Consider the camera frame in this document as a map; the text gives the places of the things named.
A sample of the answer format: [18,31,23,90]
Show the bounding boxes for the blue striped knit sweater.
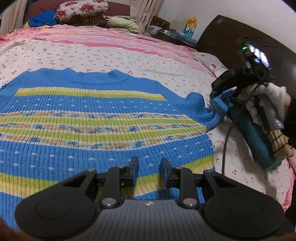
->
[1,68,229,226]

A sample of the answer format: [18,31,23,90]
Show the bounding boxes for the white gloved right hand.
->
[238,83,291,131]

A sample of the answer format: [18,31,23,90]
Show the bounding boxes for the polka dot pillow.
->
[191,52,228,78]

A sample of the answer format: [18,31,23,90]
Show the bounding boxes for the dark wooden headboard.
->
[196,15,296,97]

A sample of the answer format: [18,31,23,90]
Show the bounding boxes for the teal folded sweater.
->
[227,102,284,170]

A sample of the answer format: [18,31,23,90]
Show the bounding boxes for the beige striped folded sweater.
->
[262,128,295,159]

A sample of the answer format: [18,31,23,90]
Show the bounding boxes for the pink striped blanket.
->
[1,25,215,77]

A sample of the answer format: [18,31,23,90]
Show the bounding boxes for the cluttered nightstand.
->
[148,16,197,48]

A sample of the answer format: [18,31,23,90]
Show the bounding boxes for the beige curtain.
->
[130,0,163,35]

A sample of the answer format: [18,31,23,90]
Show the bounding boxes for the pale green pillow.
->
[106,16,139,34]

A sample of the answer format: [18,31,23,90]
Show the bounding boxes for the cherry print white bedsheet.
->
[1,39,294,209]

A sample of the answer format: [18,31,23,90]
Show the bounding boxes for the red floral pillow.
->
[54,1,109,26]

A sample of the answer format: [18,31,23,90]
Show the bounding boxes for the blue yellow garment on bed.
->
[23,11,59,28]

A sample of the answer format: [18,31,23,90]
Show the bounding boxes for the black cable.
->
[220,122,235,176]

